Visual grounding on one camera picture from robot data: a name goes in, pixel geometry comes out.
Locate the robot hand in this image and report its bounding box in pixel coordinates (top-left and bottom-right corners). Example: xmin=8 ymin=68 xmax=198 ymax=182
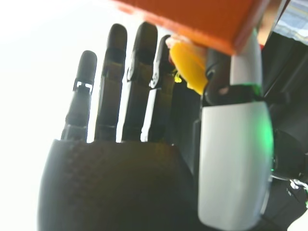
xmin=36 ymin=21 xmax=275 ymax=231

